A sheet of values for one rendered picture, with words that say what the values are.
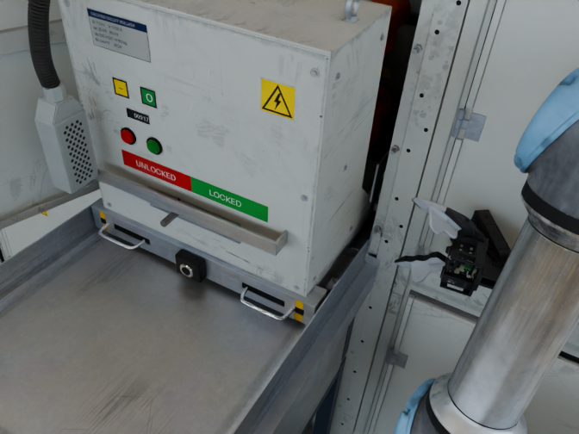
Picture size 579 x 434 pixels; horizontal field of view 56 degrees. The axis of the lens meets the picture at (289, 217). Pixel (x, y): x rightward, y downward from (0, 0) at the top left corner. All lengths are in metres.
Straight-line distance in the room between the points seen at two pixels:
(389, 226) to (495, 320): 0.56
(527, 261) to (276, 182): 0.44
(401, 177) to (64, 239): 0.70
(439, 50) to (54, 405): 0.84
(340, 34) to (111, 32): 0.37
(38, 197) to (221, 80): 0.65
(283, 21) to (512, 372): 0.54
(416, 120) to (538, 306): 0.52
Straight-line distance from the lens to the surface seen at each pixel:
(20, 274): 1.19
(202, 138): 0.92
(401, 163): 1.05
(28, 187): 1.33
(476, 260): 0.90
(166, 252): 1.15
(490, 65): 0.93
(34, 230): 1.98
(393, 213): 1.12
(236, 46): 0.80
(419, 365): 1.33
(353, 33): 0.80
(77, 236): 1.25
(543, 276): 0.56
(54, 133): 0.99
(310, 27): 0.81
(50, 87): 0.98
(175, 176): 1.01
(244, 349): 1.01
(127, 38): 0.93
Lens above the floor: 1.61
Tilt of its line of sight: 37 degrees down
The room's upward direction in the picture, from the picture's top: 6 degrees clockwise
